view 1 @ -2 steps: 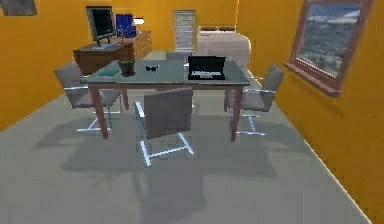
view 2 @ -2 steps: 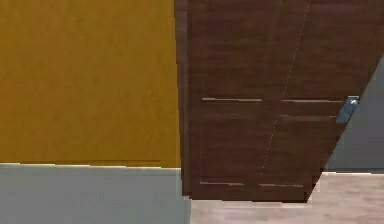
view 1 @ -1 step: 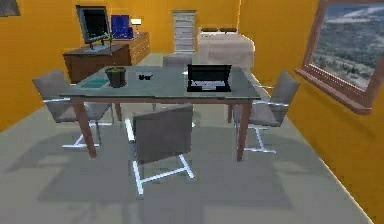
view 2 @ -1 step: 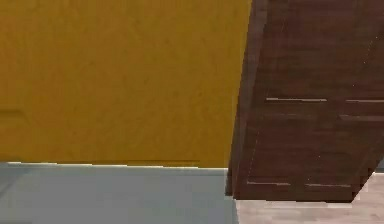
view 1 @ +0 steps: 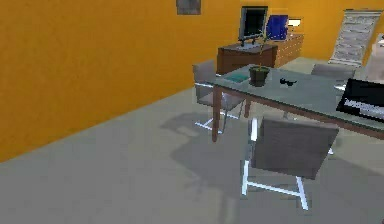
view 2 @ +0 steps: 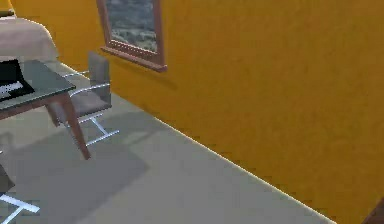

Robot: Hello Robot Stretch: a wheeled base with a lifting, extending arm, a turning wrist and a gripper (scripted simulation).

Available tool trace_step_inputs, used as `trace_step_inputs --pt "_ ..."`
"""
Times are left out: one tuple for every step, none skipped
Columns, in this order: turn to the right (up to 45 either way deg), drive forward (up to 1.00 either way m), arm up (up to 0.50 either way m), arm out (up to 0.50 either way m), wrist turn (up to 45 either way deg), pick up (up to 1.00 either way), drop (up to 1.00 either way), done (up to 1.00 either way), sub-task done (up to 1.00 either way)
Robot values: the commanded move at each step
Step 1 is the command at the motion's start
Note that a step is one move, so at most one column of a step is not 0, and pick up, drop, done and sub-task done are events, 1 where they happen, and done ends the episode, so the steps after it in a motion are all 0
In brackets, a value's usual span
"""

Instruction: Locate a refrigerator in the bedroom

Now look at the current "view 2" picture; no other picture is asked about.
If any brown framed window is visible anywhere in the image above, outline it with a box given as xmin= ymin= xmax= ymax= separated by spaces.
xmin=95 ymin=0 xmax=168 ymax=74

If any black laptop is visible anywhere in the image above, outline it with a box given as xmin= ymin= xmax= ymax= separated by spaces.
xmin=0 ymin=59 xmax=36 ymax=103

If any beige bed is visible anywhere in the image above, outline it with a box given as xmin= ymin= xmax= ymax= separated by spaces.
xmin=0 ymin=16 xmax=60 ymax=64

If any glass top wooden table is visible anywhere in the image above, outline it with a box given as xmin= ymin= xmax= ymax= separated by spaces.
xmin=0 ymin=59 xmax=92 ymax=161

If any grey chair with metal frame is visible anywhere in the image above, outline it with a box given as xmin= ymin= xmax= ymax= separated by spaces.
xmin=46 ymin=50 xmax=120 ymax=148

